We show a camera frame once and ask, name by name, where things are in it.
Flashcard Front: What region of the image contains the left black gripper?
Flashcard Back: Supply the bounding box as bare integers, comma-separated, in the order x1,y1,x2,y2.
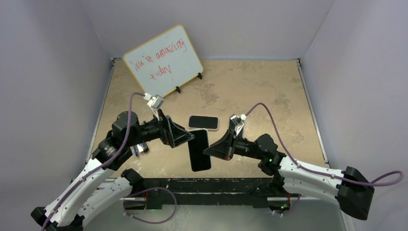
127,109,194,147

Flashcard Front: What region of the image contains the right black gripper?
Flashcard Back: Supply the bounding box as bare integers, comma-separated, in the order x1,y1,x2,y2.
203,129,263,161

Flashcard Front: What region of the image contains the black smartphone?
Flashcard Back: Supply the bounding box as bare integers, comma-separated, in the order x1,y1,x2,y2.
188,115,219,130

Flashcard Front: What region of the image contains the pink phone case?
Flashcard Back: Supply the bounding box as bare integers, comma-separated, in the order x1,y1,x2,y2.
188,115,220,131

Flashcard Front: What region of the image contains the black phone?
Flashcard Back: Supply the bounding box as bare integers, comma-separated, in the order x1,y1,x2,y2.
187,129,212,172

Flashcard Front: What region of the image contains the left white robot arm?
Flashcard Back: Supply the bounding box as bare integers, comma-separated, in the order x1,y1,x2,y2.
31,110,194,231

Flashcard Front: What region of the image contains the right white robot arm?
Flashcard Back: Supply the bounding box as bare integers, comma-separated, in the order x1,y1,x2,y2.
203,130,374,220

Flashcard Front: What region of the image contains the blue black stapler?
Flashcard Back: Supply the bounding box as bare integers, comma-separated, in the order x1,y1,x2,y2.
132,142,149,157

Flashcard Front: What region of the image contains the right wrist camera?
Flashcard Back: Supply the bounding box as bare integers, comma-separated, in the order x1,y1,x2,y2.
229,114,247,138

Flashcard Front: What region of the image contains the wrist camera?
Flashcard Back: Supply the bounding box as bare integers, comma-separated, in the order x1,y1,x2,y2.
229,114,247,138
143,93,164,118

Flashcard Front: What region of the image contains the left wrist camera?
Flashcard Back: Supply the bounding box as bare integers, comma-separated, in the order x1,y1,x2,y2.
143,93,164,118

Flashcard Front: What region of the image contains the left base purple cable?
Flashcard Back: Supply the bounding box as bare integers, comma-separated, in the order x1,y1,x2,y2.
123,186,178,224

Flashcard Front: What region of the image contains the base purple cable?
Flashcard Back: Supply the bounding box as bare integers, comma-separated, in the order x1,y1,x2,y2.
271,194,303,218
123,186,178,224

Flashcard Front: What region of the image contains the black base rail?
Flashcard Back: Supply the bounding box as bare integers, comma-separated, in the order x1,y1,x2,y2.
125,178,298,210

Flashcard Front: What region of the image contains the whiteboard with orange frame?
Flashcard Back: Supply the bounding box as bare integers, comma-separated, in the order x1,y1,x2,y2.
123,24,204,97

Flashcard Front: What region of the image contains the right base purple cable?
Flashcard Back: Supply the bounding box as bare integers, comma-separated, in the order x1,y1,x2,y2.
271,194,303,218

